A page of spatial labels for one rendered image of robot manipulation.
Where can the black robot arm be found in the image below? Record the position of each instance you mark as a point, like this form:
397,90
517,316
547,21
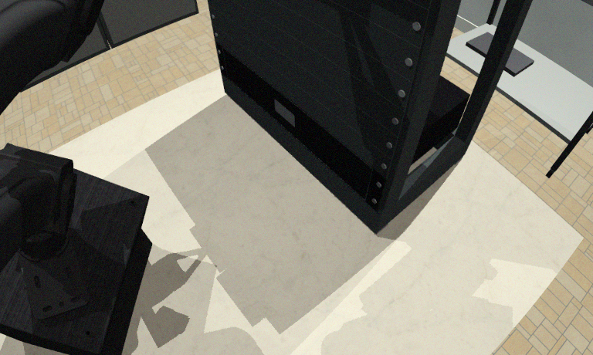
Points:
37,190

